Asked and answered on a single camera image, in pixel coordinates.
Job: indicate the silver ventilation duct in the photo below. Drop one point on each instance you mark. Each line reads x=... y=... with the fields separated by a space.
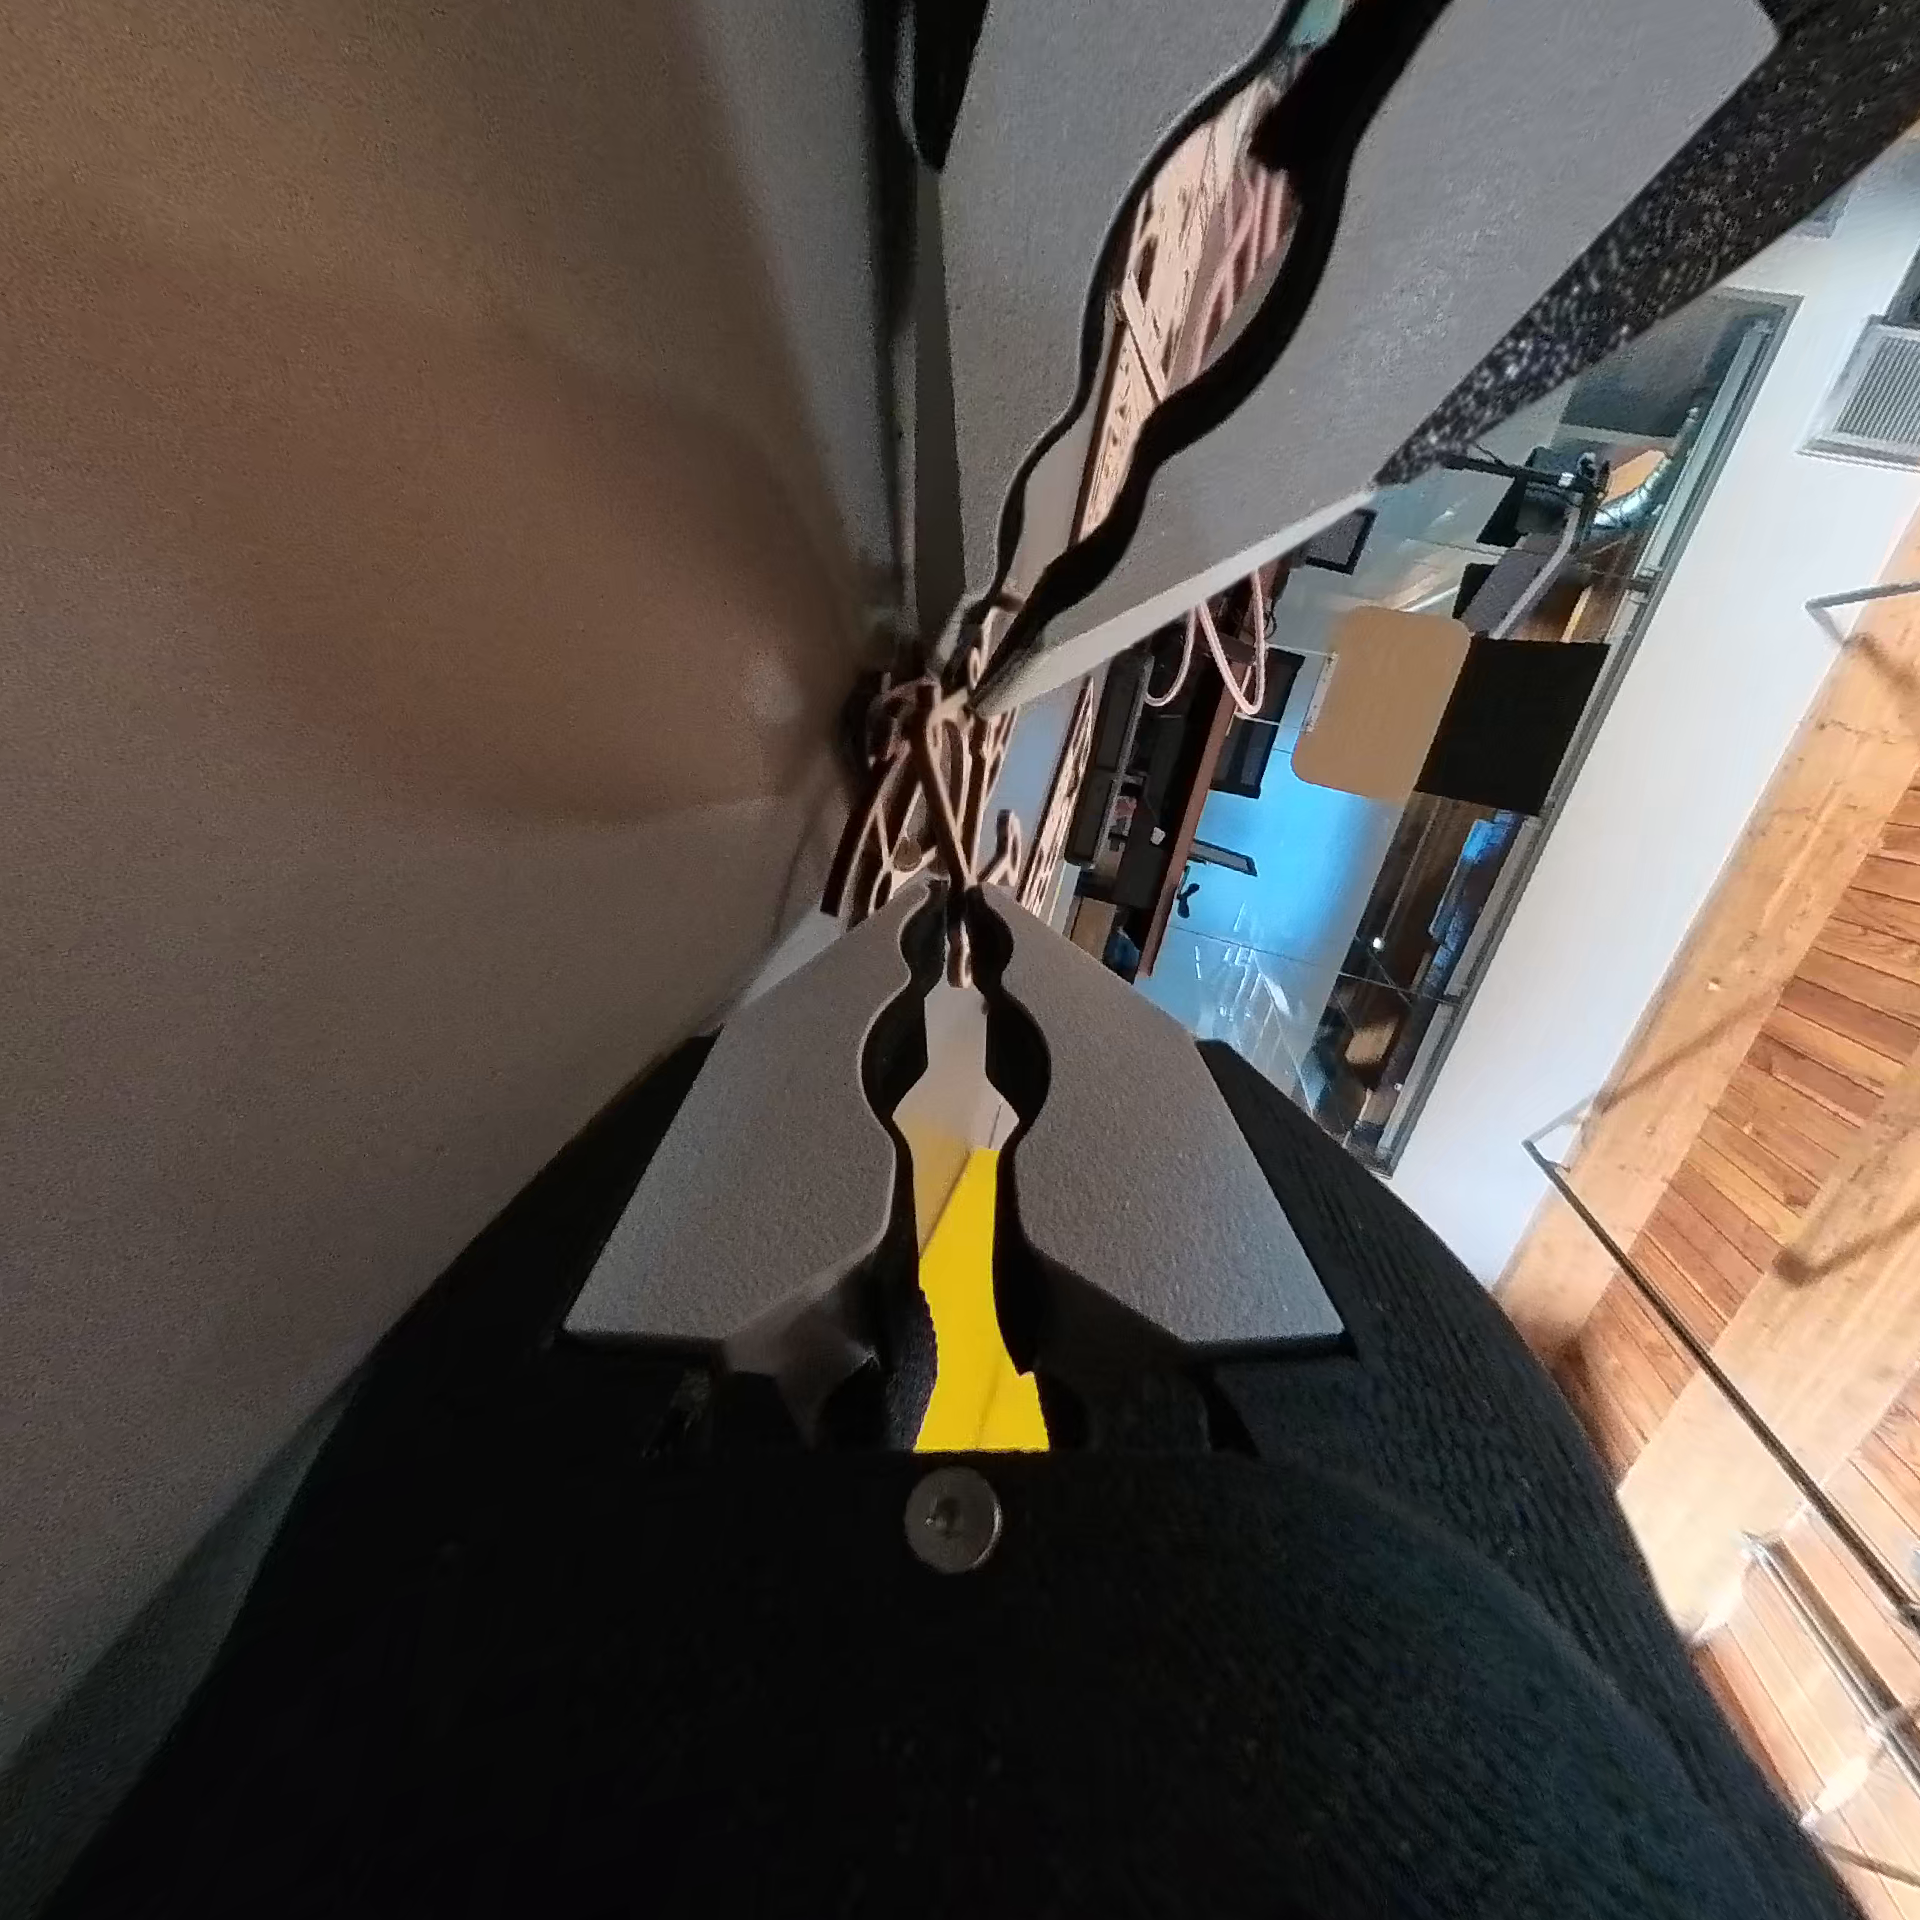
x=1635 y=512

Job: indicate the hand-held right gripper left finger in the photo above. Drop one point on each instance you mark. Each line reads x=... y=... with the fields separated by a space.
x=748 y=1188

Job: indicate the white wall vent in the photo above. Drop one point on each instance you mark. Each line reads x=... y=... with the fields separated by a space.
x=1876 y=398

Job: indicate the thin wooden model part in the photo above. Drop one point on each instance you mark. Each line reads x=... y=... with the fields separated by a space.
x=954 y=952

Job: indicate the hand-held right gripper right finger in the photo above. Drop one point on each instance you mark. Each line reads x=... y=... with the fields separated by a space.
x=1170 y=1201

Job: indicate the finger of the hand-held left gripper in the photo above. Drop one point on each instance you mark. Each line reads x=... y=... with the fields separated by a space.
x=1500 y=227
x=1020 y=227

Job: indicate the tan rounded board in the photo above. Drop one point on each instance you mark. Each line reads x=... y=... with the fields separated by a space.
x=1389 y=697

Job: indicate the yellow object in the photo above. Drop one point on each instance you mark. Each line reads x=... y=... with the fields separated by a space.
x=968 y=1322

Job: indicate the wooden bicycle model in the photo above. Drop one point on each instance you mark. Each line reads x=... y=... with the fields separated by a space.
x=900 y=862

